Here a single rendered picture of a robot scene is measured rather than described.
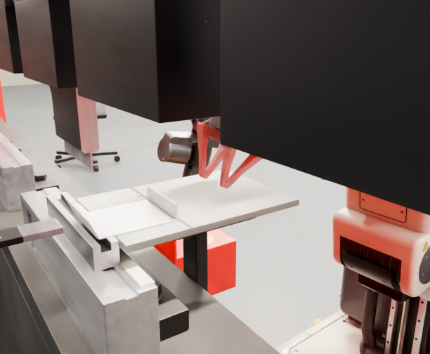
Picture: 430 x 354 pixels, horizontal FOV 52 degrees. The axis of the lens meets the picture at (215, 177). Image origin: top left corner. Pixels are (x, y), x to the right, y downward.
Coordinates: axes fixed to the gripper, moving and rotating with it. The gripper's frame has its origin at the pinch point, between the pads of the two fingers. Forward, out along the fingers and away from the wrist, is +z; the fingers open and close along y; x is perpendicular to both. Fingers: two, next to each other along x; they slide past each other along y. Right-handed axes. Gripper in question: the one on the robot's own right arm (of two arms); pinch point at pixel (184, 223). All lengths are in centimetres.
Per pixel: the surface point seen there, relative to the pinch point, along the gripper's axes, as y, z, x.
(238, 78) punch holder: 48, -30, 73
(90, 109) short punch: 43, -26, 41
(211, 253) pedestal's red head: 1.2, 2.1, 14.4
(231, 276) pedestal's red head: -6.2, 7.9, 14.3
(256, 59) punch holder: 49, -30, 74
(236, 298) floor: -82, 58, -64
